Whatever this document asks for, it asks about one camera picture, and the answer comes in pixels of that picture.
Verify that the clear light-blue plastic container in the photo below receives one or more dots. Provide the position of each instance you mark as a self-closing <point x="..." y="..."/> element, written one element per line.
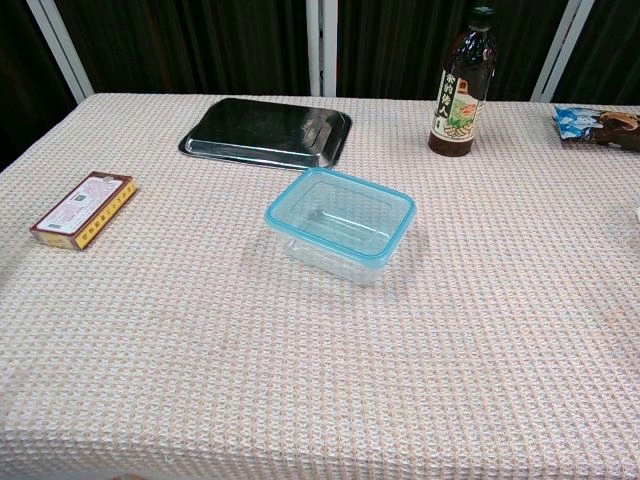
<point x="340" y="266"/>

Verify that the translucent blue cup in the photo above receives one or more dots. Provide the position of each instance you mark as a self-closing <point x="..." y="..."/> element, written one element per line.
<point x="340" y="210"/>

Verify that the small tan box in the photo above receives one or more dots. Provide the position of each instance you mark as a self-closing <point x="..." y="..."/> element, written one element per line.
<point x="82" y="210"/>

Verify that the rectangular steel tray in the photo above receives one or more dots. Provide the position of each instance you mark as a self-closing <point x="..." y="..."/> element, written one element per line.
<point x="265" y="130"/>

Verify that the pink waffle-weave tablecloth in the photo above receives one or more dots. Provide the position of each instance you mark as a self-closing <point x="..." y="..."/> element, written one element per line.
<point x="320" y="375"/>

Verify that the dark glass sauce bottle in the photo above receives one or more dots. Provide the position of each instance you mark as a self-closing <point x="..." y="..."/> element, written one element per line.
<point x="460" y="125"/>

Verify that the black curtain panel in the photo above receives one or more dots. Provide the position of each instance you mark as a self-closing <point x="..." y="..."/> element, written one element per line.
<point x="390" y="45"/>
<point x="615" y="50"/>
<point x="20" y="75"/>
<point x="190" y="45"/>

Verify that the brown and blue snack bag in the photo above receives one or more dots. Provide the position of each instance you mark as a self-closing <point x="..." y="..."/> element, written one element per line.
<point x="600" y="125"/>

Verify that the white frame post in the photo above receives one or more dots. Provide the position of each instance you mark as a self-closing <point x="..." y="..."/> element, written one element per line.
<point x="562" y="50"/>
<point x="320" y="50"/>
<point x="65" y="55"/>

